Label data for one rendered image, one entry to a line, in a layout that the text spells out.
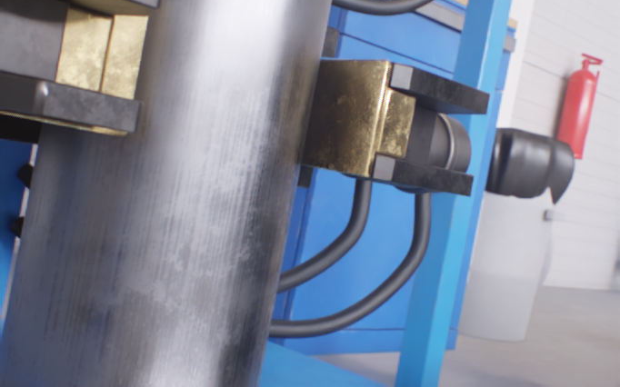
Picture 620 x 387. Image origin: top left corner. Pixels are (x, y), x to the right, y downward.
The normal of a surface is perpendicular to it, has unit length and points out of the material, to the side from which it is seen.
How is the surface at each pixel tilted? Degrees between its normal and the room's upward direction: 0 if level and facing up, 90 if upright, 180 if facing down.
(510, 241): 93
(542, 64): 90
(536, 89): 90
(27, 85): 90
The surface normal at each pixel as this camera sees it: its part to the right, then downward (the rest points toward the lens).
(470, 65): -0.65, -0.11
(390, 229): 0.74, 0.15
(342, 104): -0.82, -0.14
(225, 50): 0.34, 0.08
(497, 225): 0.00, 0.07
